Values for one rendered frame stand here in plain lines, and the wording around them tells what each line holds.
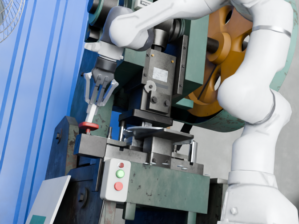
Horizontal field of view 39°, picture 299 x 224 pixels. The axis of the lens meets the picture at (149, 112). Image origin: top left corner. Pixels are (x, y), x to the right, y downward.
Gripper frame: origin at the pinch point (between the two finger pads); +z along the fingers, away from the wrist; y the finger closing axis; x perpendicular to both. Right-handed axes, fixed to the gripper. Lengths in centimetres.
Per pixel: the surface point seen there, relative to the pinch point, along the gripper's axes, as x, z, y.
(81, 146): -8.0, 10.2, -2.4
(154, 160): -1.0, 11.7, 29.7
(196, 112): 40, -6, 66
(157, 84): 23.0, -14.8, 32.2
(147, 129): 1.2, 1.1, 23.6
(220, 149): 138, 30, 159
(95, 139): -6.5, 7.0, 2.4
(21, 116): 132, 38, -1
